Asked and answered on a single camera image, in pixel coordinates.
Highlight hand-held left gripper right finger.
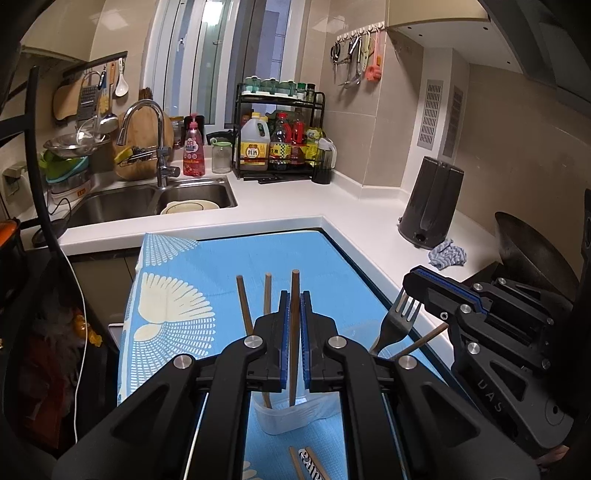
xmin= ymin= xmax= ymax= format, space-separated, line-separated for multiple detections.
xmin=300 ymin=290 xmax=542 ymax=480

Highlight red capped sauce bottle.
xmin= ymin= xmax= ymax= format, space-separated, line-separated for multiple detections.
xmin=289 ymin=113 xmax=308 ymax=167

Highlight wooden cutting board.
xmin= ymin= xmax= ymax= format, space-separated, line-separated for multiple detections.
xmin=113 ymin=87 xmax=175 ymax=182

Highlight black oil cruet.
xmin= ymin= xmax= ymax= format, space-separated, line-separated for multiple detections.
xmin=312 ymin=137 xmax=337 ymax=186

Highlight white hanging ladle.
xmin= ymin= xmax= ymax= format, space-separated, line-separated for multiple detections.
xmin=114 ymin=57 xmax=129 ymax=98

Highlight person's right hand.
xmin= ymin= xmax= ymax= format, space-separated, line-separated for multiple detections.
xmin=537 ymin=444 xmax=571 ymax=468

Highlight black wok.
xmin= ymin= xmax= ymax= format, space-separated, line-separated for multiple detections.
xmin=494 ymin=211 xmax=581 ymax=302

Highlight white plate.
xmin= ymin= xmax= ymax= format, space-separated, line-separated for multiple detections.
xmin=160 ymin=199 xmax=221 ymax=216

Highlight white cable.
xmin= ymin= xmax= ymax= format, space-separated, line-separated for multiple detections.
xmin=48 ymin=198 xmax=89 ymax=441

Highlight glass jar with green lid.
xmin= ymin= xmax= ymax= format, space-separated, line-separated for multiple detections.
xmin=211 ymin=137 xmax=231 ymax=175

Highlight clear plastic utensil holder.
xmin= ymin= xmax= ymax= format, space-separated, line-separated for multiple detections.
xmin=252 ymin=390 xmax=345 ymax=436

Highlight stainless steel sink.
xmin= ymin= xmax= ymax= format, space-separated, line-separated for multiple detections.
xmin=66 ymin=177 xmax=239 ymax=230

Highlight metal grater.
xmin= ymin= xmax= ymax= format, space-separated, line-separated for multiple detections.
xmin=78 ymin=73 xmax=101 ymax=121

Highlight red dish soap bottle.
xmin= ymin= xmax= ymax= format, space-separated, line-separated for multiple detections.
xmin=183 ymin=113 xmax=206 ymax=177

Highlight blue patterned table mat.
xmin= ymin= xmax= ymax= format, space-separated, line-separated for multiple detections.
xmin=117 ymin=229 xmax=462 ymax=480

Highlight window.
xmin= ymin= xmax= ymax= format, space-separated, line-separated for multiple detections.
xmin=147 ymin=0 xmax=334 ymax=131

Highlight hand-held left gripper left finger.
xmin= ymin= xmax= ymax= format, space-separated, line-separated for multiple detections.
xmin=51 ymin=291 xmax=291 ymax=480

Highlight black wire spice rack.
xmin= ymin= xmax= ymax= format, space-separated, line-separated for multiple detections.
xmin=235 ymin=82 xmax=327 ymax=181

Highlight white spoon with striped handle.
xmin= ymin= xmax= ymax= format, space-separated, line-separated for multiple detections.
xmin=299 ymin=447 xmax=321 ymax=480

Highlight dark grey electric kettle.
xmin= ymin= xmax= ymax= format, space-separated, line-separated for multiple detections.
xmin=398 ymin=156 xmax=465 ymax=250

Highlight chrome kitchen faucet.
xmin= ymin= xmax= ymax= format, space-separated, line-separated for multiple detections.
xmin=116 ymin=100 xmax=182 ymax=188

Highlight metal wall vent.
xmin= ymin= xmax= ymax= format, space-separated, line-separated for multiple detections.
xmin=443 ymin=85 xmax=464 ymax=158
xmin=418 ymin=79 xmax=445 ymax=149

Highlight green bowl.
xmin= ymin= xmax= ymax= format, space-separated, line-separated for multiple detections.
xmin=39 ymin=151 xmax=91 ymax=184

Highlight grey blue dishcloth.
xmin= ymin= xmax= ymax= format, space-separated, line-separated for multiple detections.
xmin=428 ymin=238 xmax=467 ymax=269

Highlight pink brush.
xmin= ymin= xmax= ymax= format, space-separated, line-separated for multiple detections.
xmin=364 ymin=34 xmax=385 ymax=81

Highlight row of spice jars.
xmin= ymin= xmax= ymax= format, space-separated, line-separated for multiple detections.
xmin=243 ymin=76 xmax=317 ymax=100

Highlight dark soy sauce bottle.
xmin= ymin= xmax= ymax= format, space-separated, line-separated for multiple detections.
xmin=268 ymin=111 xmax=293 ymax=167

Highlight wall hook rail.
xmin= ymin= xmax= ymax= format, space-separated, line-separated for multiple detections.
xmin=335 ymin=20 xmax=387 ymax=43

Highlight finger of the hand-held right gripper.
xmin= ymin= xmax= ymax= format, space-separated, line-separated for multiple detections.
xmin=402 ymin=271 xmax=551 ymax=373
xmin=412 ymin=266 xmax=556 ymax=334

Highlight hanging kitchen utensils on wall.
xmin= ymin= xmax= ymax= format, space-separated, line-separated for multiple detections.
xmin=338 ymin=34 xmax=364 ymax=89

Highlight metal fork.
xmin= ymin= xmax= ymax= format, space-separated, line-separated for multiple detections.
xmin=368 ymin=287 xmax=422 ymax=357

